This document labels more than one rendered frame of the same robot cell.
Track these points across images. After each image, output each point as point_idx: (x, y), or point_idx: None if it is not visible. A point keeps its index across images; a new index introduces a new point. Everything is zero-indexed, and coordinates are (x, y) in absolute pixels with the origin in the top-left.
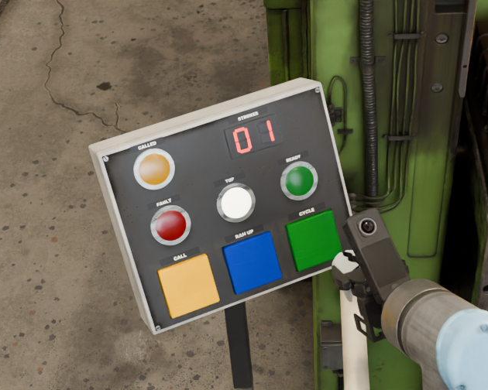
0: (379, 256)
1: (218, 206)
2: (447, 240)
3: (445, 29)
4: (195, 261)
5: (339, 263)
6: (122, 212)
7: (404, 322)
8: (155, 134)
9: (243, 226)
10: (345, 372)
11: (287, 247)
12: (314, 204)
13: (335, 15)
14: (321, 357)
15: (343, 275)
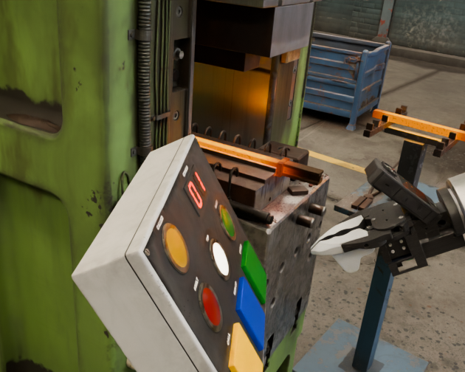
0: (409, 186)
1: (217, 267)
2: None
3: (177, 105)
4: (239, 333)
5: (342, 240)
6: (184, 314)
7: None
8: (153, 209)
9: (231, 280)
10: None
11: (250, 286)
12: (239, 240)
13: (121, 107)
14: None
15: (373, 235)
